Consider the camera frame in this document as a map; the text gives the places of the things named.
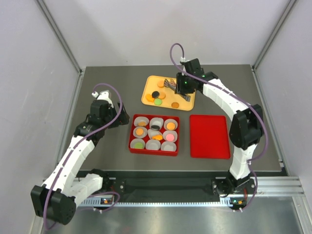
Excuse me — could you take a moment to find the orange flower cookie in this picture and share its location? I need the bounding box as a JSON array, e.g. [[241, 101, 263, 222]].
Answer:
[[137, 121, 147, 127]]

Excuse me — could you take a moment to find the green round cookie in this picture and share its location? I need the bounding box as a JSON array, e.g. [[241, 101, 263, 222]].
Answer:
[[134, 142, 144, 149], [154, 98, 162, 106]]

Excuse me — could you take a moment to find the black sandwich cookie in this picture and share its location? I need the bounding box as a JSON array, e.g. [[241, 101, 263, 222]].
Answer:
[[152, 91, 160, 98], [151, 125, 160, 130]]

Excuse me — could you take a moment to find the orange round cookie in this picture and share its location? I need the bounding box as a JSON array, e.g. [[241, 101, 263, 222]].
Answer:
[[166, 122, 176, 131], [158, 92, 166, 99], [157, 81, 164, 88]]

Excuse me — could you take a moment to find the red box lid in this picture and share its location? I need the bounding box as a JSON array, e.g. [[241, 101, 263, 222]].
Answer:
[[190, 115, 231, 160]]

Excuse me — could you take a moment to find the pink round cookie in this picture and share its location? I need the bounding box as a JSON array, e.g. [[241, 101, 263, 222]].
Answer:
[[166, 134, 175, 142]]

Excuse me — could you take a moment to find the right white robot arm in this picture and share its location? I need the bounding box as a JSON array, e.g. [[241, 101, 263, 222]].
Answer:
[[175, 57, 265, 195]]

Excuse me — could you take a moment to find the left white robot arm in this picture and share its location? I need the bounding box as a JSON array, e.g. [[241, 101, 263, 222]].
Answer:
[[30, 90, 129, 225]]

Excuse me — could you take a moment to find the white paper cup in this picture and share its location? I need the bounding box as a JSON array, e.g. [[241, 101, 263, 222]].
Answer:
[[149, 117, 164, 130], [133, 127, 148, 139], [163, 118, 178, 131], [163, 131, 178, 142], [160, 141, 177, 152], [148, 129, 162, 139], [130, 138, 145, 149], [145, 139, 161, 151], [134, 116, 149, 127]]

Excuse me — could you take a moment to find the orange plastic tray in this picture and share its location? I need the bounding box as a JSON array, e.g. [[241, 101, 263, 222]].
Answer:
[[141, 76, 195, 111]]

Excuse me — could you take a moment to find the orange star cookie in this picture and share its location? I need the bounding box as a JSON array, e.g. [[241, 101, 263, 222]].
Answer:
[[145, 94, 155, 102]]

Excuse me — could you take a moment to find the red compartment box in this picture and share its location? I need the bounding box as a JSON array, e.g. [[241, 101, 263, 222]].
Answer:
[[128, 114, 180, 156]]

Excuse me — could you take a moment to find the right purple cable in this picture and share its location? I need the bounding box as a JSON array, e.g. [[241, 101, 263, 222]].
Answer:
[[169, 43, 269, 213]]

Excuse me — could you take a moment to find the purple cable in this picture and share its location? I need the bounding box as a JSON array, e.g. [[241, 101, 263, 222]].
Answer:
[[43, 83, 122, 230], [169, 43, 269, 213]]

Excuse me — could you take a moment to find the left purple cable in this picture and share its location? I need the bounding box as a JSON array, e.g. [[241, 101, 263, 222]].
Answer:
[[43, 83, 122, 230]]

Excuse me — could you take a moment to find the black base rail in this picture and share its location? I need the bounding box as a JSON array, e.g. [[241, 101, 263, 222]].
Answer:
[[77, 169, 256, 203]]

